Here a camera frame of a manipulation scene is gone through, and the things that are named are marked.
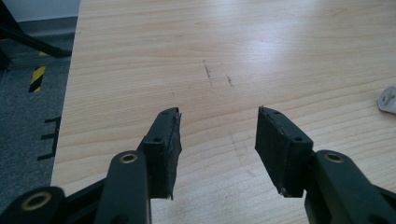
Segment yellow black striped floor tape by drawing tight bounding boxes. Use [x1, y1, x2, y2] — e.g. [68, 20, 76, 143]
[28, 50, 50, 93]

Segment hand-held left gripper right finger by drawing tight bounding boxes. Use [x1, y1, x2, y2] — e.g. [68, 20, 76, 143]
[254, 105, 315, 199]

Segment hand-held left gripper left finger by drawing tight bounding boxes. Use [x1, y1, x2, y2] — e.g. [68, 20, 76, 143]
[136, 106, 183, 201]

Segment black metal stand leg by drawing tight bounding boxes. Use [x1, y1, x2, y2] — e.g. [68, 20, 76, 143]
[0, 1, 73, 71]

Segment black floor tape marks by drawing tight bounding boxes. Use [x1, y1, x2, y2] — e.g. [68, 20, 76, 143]
[36, 116, 63, 161]

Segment silver foil packet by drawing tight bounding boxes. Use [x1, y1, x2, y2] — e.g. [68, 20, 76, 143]
[376, 86, 396, 115]

